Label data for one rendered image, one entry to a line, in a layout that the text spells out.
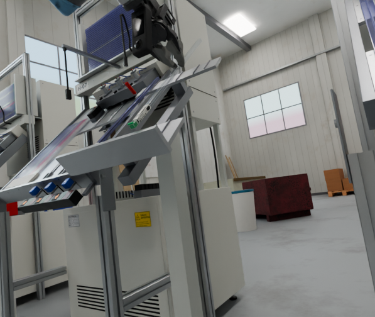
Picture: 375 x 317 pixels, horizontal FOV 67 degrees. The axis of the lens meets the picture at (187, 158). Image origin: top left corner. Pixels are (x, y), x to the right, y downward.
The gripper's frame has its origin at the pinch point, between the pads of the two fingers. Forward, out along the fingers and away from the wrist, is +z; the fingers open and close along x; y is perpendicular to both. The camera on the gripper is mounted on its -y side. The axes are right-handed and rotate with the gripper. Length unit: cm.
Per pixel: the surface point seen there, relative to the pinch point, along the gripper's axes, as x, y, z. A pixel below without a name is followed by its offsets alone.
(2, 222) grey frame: 104, -32, 20
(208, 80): 31, 69, 53
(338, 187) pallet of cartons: 44, 392, 741
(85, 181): 39.2, -24.9, 11.5
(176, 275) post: 12, -47, 34
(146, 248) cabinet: 43, -33, 52
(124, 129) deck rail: 33.7, -1.6, 14.1
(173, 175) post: 8.2, -23.3, 18.6
